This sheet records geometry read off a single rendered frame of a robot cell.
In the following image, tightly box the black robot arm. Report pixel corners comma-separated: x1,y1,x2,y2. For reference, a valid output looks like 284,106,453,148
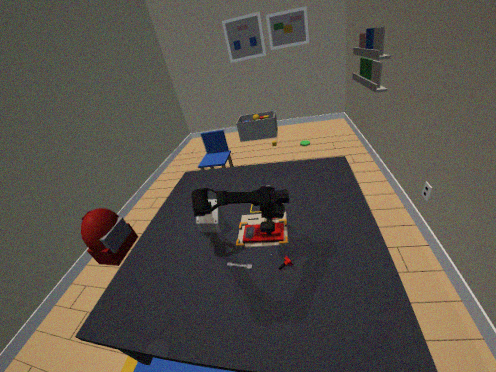
192,186,290,219

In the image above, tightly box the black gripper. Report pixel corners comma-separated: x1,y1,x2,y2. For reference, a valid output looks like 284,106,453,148
260,206,275,236

